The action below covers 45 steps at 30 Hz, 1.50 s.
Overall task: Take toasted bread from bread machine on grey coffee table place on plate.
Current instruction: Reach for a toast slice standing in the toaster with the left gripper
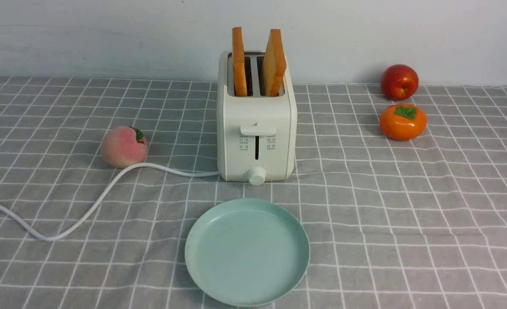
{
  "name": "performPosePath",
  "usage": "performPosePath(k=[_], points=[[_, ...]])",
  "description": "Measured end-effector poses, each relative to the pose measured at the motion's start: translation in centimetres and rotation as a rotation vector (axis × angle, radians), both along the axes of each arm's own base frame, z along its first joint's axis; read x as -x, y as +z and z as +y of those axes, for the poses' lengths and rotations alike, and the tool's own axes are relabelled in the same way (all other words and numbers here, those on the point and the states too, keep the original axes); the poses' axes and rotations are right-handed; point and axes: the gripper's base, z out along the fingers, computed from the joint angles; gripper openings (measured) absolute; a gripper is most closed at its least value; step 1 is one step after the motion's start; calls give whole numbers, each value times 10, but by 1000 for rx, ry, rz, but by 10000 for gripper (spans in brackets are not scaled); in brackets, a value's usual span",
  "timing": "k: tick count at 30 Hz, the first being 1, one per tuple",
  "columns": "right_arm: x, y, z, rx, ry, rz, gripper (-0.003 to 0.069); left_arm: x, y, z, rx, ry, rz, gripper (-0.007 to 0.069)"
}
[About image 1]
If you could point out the toast slice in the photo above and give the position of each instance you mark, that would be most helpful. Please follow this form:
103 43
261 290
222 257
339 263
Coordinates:
238 63
274 65

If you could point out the white two-slot toaster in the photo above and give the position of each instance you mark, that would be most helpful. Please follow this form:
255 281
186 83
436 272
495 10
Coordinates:
256 135

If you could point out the light green round plate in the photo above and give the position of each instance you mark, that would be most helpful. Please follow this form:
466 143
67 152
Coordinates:
247 252

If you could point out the pink peach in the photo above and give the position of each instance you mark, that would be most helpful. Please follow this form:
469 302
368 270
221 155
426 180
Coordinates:
124 146

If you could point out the orange persimmon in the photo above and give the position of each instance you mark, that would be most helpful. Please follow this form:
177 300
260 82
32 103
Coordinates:
402 122

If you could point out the red apple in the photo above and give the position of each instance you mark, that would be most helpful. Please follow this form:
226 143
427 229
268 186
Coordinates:
399 82

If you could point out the grey checked tablecloth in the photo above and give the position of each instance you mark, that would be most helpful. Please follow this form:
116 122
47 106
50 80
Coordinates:
392 225

